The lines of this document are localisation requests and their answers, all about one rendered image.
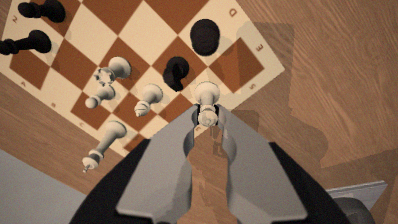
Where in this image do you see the white rook chess piece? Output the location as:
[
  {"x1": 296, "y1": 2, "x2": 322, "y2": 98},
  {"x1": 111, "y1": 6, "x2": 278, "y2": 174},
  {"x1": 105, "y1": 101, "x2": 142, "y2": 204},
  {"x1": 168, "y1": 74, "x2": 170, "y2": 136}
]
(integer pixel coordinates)
[{"x1": 93, "y1": 56, "x2": 131, "y2": 87}]

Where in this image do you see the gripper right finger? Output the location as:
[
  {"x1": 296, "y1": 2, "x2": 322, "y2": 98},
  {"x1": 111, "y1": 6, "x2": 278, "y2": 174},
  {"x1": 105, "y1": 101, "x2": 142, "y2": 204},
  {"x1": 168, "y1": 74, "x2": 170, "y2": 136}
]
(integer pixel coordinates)
[{"x1": 214, "y1": 104, "x2": 351, "y2": 224}]

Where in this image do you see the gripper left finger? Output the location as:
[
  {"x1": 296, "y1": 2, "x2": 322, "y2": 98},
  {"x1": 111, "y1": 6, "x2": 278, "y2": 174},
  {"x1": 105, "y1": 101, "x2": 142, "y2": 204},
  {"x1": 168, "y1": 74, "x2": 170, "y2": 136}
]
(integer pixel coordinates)
[{"x1": 69, "y1": 103, "x2": 200, "y2": 224}]

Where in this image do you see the chessboard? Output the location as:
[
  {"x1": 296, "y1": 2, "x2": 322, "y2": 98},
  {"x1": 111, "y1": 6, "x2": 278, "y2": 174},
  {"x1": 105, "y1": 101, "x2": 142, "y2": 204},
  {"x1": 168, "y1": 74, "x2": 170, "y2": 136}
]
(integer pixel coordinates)
[{"x1": 0, "y1": 0, "x2": 285, "y2": 157}]

